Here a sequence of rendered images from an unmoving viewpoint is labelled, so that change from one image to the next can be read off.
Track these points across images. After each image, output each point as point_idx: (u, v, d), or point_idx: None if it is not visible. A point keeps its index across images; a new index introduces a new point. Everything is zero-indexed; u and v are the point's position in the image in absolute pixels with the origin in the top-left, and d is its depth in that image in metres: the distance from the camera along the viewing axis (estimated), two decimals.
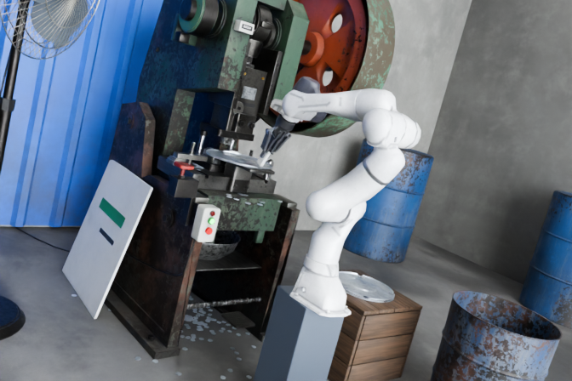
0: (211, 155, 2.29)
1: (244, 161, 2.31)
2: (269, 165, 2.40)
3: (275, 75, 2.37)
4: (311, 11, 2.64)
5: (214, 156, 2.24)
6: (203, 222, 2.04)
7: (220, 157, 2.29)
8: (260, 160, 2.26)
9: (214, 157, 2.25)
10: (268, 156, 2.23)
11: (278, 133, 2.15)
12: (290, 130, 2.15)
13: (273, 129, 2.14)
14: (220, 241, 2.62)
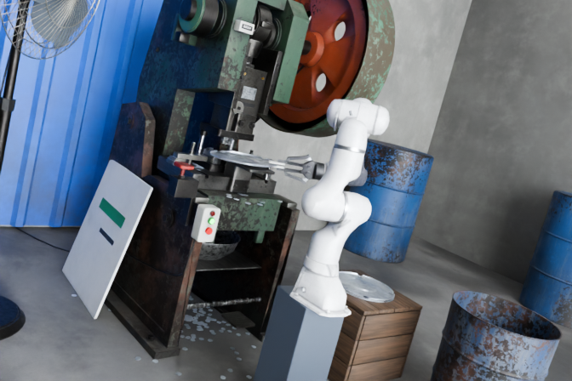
0: (220, 157, 2.24)
1: (252, 160, 2.29)
2: None
3: (275, 75, 2.37)
4: (304, 88, 2.63)
5: (225, 159, 2.20)
6: (203, 222, 2.04)
7: (228, 159, 2.25)
8: (271, 161, 2.33)
9: (225, 160, 2.21)
10: (281, 162, 2.35)
11: None
12: None
13: (307, 179, 2.36)
14: (220, 241, 2.62)
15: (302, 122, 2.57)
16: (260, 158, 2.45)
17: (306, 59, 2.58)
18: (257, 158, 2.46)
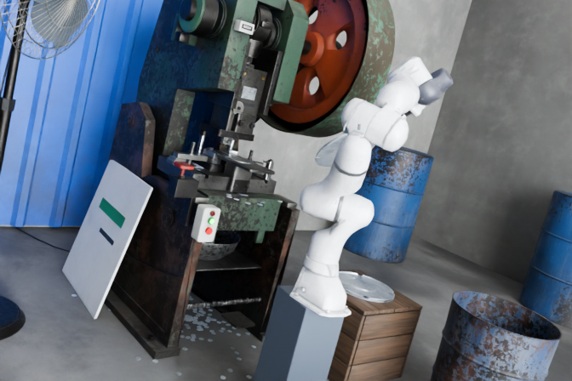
0: (318, 158, 2.32)
1: None
2: None
3: (275, 75, 2.37)
4: (297, 87, 2.66)
5: (317, 154, 2.27)
6: (203, 222, 2.04)
7: (326, 155, 2.31)
8: None
9: (317, 155, 2.28)
10: None
11: None
12: None
13: None
14: (220, 241, 2.62)
15: (288, 121, 2.63)
16: None
17: (305, 60, 2.59)
18: (374, 145, 2.38)
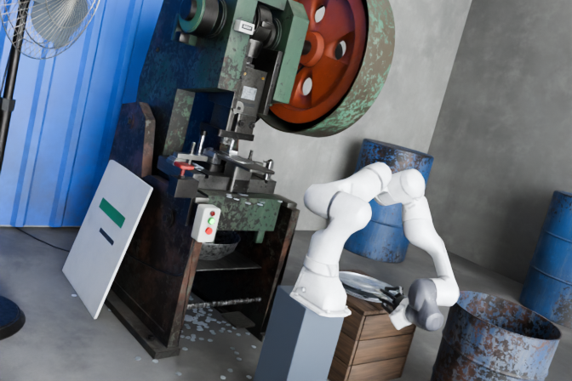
0: (338, 274, 2.47)
1: (361, 283, 2.37)
2: None
3: (275, 75, 2.37)
4: (332, 70, 2.50)
5: None
6: (203, 222, 2.04)
7: (344, 277, 2.45)
8: (375, 289, 2.30)
9: None
10: None
11: None
12: None
13: None
14: (220, 241, 2.62)
15: (354, 75, 2.35)
16: (395, 292, 2.38)
17: (314, 49, 2.55)
18: (395, 292, 2.40)
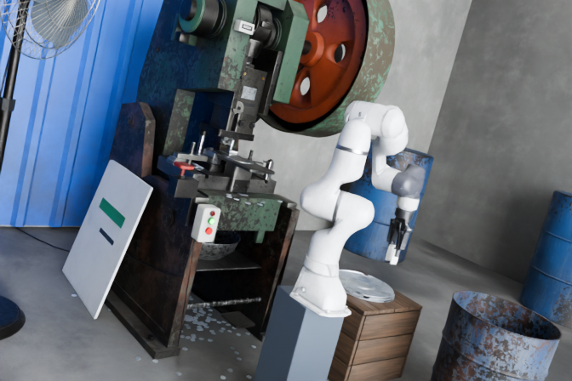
0: None
1: (357, 285, 2.40)
2: (388, 297, 2.37)
3: (275, 75, 2.37)
4: None
5: None
6: (203, 222, 2.04)
7: (340, 276, 2.47)
8: (396, 262, 2.27)
9: None
10: (394, 252, 2.26)
11: (394, 221, 2.27)
12: (397, 216, 2.23)
13: (395, 218, 2.30)
14: (220, 241, 2.62)
15: (274, 112, 2.72)
16: (391, 292, 2.43)
17: (301, 59, 2.61)
18: (390, 292, 2.44)
